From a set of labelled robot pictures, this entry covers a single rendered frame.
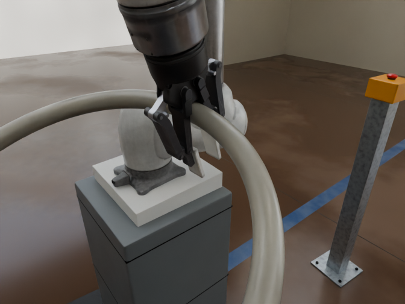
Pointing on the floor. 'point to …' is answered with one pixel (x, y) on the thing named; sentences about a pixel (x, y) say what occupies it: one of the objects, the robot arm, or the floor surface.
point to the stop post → (362, 177)
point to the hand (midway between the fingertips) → (202, 152)
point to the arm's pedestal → (158, 249)
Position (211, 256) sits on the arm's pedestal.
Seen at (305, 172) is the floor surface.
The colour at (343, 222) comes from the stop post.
